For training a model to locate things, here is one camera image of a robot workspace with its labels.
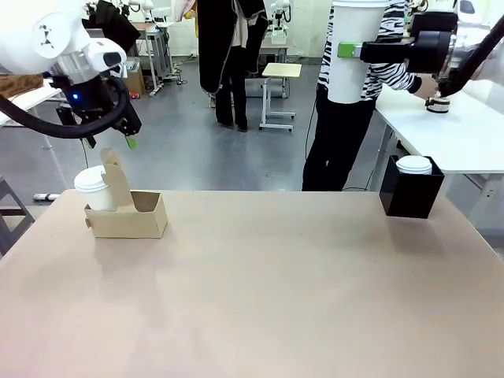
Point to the person in black coat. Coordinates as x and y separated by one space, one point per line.
230 59

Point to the black metal frame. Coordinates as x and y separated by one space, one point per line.
12 212

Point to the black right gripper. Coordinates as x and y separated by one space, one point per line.
433 49

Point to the person in zebra shirt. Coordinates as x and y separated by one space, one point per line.
334 149

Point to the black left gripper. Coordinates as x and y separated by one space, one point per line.
90 106

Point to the person's right hand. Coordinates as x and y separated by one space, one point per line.
424 86

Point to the beige-top rolling stand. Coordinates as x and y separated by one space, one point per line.
280 71

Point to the person's right forearm zebra sleeve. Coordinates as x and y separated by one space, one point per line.
397 76

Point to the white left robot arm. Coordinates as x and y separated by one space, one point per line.
39 35

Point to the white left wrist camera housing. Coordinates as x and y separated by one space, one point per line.
106 57

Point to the tall white paper cup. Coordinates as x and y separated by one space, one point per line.
350 78

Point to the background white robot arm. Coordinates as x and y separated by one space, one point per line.
280 19

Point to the brown cardboard cup carrier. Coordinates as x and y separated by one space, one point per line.
130 222

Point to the black open box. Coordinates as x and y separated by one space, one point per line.
409 199

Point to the stack of white cup lids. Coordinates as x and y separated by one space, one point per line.
413 165

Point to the white metal-leg workbench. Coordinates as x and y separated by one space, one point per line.
157 47

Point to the white lidded paper cup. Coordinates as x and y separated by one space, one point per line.
94 191

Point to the white side table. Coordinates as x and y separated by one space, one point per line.
453 138

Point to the brown cardboard box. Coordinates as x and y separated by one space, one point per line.
136 80

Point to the black hanging fabric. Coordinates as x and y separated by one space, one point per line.
114 23

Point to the white power strip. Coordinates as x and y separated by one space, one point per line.
46 196

